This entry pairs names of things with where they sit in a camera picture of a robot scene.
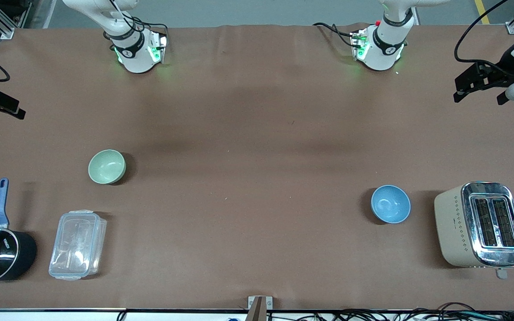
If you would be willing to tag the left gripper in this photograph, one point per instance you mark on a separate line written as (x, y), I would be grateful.
(506, 65)

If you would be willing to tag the green bowl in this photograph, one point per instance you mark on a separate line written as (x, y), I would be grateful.
(106, 166)

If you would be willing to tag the blue bowl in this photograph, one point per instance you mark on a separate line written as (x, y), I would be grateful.
(390, 204)

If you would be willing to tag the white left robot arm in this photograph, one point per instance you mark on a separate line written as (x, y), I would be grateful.
(384, 44)

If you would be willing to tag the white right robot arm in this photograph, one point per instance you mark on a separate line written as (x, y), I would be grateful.
(134, 49)

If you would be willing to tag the beige chrome toaster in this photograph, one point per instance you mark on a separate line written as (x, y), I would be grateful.
(480, 225)

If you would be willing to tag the clear plastic food container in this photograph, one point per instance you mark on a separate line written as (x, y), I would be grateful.
(77, 245)

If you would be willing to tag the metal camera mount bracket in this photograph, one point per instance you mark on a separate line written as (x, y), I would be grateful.
(259, 307)

